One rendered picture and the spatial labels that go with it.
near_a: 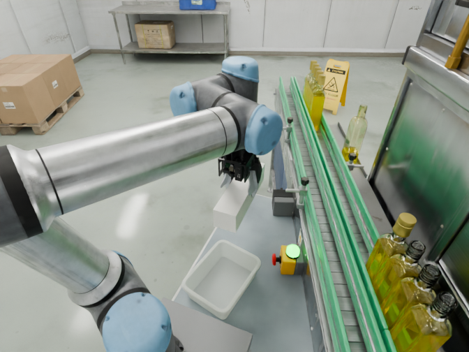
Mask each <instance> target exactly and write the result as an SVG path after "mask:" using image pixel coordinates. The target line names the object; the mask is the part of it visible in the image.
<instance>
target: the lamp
mask: <svg viewBox="0 0 469 352"><path fill-rule="evenodd" d="M299 252H300V250H299V247H298V246H297V245H295V244H291V245H289V246H288V247H287V249H286V252H285V254H286V256H287V257H288V258H291V259H296V258H298V257H299Z"/></svg>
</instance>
